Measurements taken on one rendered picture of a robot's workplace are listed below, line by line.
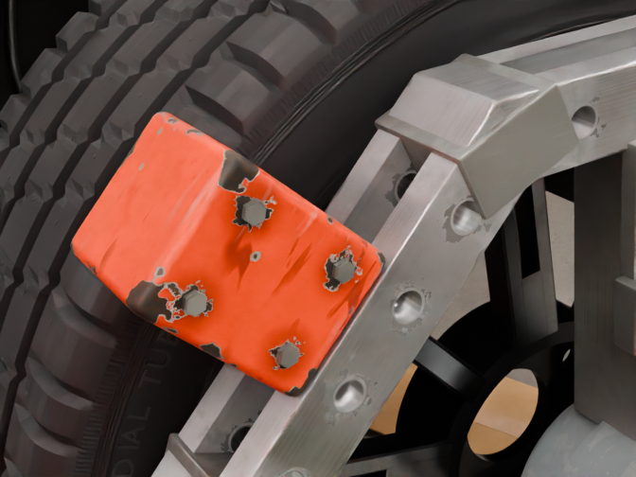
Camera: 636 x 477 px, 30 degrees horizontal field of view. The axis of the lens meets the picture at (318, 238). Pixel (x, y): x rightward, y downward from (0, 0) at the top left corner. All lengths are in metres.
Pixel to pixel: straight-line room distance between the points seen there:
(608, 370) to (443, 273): 0.16
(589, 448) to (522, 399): 1.72
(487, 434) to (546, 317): 1.57
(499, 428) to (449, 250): 1.79
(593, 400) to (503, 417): 1.66
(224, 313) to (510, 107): 0.15
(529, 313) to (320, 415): 0.23
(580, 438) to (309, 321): 0.24
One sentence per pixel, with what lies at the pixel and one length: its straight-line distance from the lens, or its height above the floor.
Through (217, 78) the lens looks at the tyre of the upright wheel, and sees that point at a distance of 0.55.
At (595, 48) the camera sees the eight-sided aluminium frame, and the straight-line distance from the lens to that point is 0.58.
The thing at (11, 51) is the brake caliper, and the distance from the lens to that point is 1.12.
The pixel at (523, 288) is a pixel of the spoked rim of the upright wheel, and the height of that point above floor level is 0.96.
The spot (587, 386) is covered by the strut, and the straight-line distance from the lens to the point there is 0.65.
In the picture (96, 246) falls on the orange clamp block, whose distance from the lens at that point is 0.48.
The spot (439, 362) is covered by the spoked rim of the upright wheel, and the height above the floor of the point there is 0.94.
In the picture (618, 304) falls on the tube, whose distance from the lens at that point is 0.57.
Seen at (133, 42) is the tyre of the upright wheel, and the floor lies 1.12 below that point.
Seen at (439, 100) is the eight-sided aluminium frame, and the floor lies 1.11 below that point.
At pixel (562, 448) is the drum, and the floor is 0.90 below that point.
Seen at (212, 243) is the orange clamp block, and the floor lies 1.10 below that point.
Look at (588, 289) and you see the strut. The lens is 0.62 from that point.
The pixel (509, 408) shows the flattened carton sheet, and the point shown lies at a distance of 2.34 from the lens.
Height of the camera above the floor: 1.27
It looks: 24 degrees down
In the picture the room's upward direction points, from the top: 6 degrees counter-clockwise
